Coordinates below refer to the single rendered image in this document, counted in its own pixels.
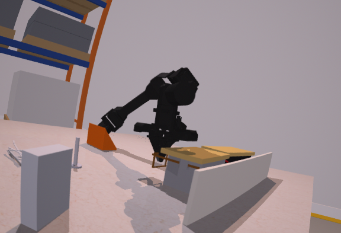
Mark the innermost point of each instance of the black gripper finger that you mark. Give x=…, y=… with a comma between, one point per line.
x=155, y=142
x=165, y=143

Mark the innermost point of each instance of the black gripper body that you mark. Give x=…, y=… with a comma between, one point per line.
x=166, y=119

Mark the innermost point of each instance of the white flat rectangular panel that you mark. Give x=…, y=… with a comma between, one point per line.
x=214, y=187

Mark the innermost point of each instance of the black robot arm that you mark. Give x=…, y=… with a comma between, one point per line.
x=181, y=92

